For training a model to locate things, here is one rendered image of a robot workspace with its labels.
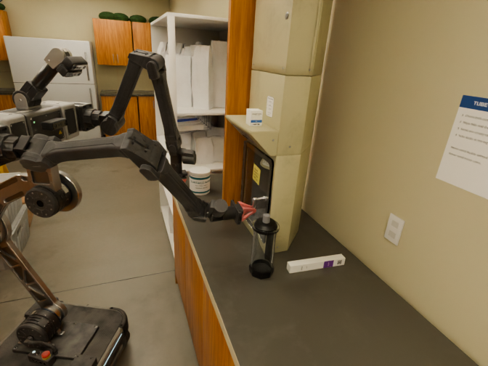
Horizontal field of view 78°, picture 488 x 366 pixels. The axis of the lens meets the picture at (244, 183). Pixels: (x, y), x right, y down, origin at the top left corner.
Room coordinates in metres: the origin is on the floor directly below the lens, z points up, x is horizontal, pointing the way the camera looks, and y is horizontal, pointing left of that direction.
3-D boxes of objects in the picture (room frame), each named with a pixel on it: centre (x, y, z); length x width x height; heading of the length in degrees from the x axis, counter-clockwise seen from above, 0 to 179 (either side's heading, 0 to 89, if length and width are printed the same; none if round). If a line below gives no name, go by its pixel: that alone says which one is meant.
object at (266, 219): (1.03, -0.10, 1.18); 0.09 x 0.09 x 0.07
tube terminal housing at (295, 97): (1.34, -0.18, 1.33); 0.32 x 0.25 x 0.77; 22
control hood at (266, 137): (1.27, -0.01, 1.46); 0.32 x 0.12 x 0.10; 22
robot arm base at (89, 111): (1.43, 0.73, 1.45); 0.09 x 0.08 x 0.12; 176
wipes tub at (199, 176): (1.77, 0.28, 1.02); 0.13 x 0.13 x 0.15
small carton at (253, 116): (1.23, -0.02, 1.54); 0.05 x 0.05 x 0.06; 22
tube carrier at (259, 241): (1.03, -0.10, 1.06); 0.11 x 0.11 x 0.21
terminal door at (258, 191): (1.29, -0.05, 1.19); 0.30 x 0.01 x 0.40; 22
